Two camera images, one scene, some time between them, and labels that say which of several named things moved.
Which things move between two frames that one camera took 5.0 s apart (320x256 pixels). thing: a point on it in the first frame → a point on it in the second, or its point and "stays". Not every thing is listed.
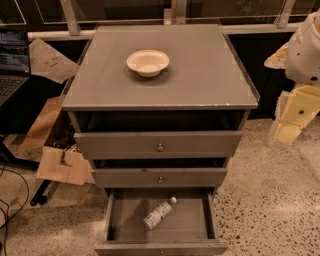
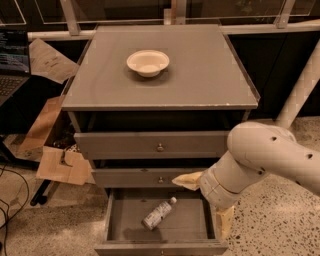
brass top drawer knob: (160, 148) stays
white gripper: (304, 58) → (212, 190)
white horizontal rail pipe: (228, 30) stays
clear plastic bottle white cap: (159, 213) stays
